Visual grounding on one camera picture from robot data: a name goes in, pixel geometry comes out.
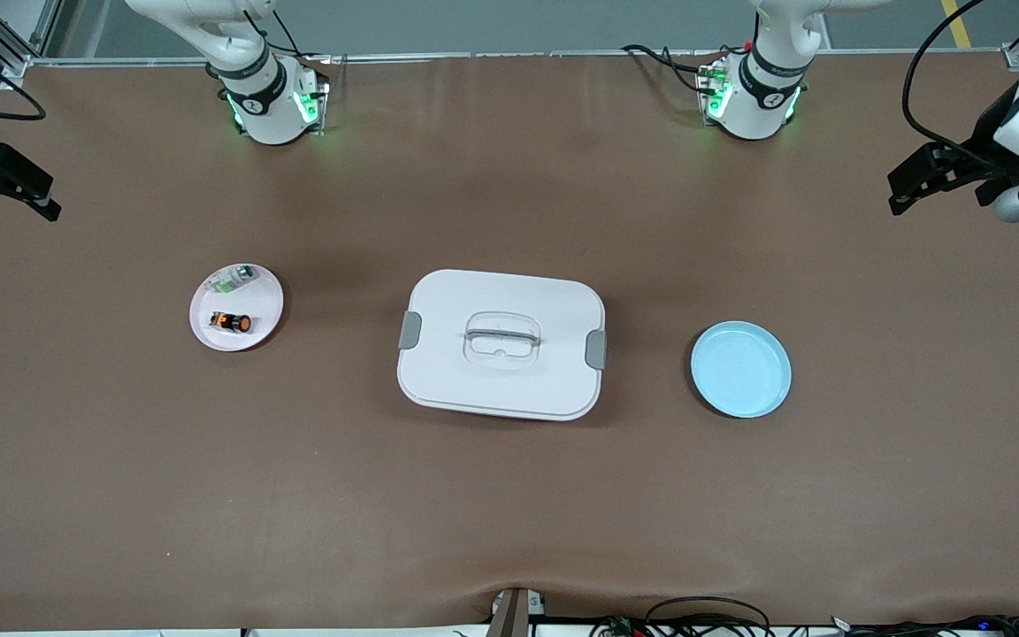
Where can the camera mount post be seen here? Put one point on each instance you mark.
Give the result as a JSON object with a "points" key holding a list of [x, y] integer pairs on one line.
{"points": [[511, 615]]}

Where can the green and white switch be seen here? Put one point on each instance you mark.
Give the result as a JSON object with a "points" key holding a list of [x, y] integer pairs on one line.
{"points": [[235, 279]]}

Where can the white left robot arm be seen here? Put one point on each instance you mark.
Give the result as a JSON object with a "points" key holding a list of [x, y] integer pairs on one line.
{"points": [[762, 97]]}

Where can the white lidded box grey latches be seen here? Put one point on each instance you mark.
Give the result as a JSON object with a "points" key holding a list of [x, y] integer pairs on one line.
{"points": [[474, 380]]}

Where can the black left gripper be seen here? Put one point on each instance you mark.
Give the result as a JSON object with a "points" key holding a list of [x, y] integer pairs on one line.
{"points": [[984, 149]]}

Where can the pink round plate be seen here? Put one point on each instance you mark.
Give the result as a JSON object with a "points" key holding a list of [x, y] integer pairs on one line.
{"points": [[253, 305]]}

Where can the light blue round plate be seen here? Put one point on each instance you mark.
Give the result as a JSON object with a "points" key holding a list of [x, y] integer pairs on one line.
{"points": [[739, 370]]}

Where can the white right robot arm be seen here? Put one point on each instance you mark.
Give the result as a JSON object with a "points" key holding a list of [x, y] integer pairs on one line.
{"points": [[255, 97]]}

